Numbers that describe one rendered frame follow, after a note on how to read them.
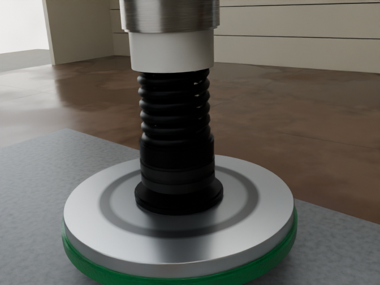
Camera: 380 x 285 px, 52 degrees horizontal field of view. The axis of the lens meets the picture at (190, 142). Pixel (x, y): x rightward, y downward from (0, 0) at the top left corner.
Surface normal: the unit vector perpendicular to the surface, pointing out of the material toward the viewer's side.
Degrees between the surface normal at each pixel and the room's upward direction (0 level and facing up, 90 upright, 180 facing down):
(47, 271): 0
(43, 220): 0
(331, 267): 0
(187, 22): 90
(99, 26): 90
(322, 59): 90
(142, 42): 90
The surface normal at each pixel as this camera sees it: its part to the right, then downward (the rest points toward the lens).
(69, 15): 0.81, 0.18
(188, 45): 0.34, 0.31
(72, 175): -0.04, -0.94
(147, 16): -0.43, 0.32
